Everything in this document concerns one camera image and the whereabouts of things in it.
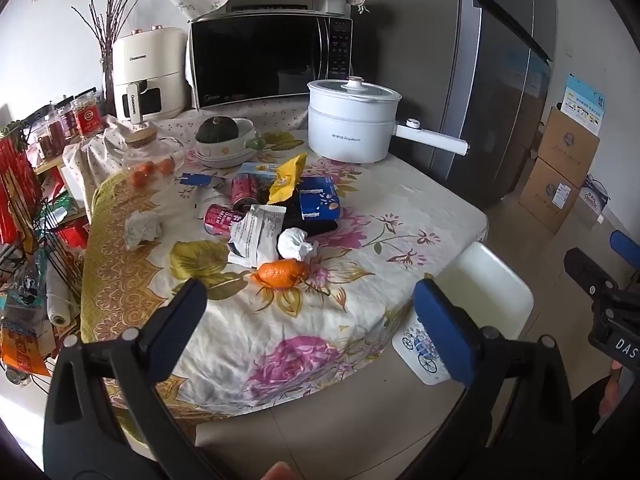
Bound printed shopping bag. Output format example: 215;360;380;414
577;175;611;221

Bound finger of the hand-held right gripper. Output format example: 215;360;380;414
609;230;640;281
564;248;626;311

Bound orange packet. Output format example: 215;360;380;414
0;325;53;378

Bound white bicycle print panel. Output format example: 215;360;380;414
391;322;453;386

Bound white printed wrapper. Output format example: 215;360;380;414
227;204;287;267

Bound red drink can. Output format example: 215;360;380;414
204;203;246;236
230;172;261;211

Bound grey refrigerator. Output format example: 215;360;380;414
350;0;558;208

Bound white countertop appliance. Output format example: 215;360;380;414
225;0;351;17

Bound dried branches in vase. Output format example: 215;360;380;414
71;0;146;117

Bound cardboard box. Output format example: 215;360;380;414
517;157;583;235
537;106;601;190

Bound person's dark clothing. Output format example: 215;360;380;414
570;372;640;480

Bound stack of red packets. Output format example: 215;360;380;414
0;135;38;243

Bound red label jar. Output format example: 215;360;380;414
70;91;104;137

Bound orange peel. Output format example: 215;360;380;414
251;258;309;290

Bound light blue milk carton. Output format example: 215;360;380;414
240;161;281;181

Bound white string spool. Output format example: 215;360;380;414
46;265;76;328

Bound white plastic bin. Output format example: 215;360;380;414
434;241;535;341

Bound black microwave oven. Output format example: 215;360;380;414
187;14;355;111

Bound black wire rack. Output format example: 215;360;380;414
0;200;86;376

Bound blue tissue box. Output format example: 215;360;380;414
298;176;342;222

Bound person's right hand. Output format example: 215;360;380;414
602;360;624;413

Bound row of red-filled jars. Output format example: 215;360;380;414
25;100;76;161

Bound glass jar with wooden lid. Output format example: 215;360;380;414
121;126;187;191

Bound cream air fryer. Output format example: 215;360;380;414
111;26;188;125

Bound white floral ceramic dish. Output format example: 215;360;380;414
194;118;266;168

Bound small blue wrapper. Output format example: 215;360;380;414
176;172;226;188

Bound grey tissue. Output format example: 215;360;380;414
123;210;162;251

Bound small white paper scrap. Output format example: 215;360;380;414
192;187;226;218

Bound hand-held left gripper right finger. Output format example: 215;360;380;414
412;278;596;480

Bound yellow snack bag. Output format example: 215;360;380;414
267;152;308;206

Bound white tissue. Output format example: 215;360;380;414
276;227;319;262

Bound white electric pot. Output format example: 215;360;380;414
306;76;472;164

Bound dark green pumpkin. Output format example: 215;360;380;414
195;116;240;145

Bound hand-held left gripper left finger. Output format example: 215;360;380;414
44;277;226;480

